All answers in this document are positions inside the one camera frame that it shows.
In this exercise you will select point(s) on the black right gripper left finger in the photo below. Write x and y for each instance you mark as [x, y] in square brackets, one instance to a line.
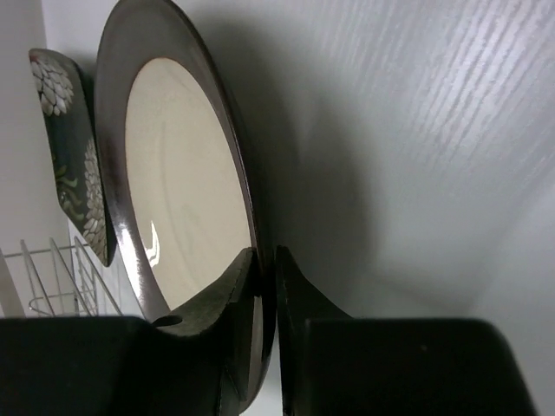
[210, 374]

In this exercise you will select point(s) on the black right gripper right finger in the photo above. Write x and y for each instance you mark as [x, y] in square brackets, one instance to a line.
[316, 342]

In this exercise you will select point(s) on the black square floral plate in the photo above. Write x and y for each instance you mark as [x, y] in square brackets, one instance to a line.
[65, 93]

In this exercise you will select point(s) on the wire dish rack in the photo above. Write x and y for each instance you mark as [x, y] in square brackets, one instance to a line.
[60, 280]

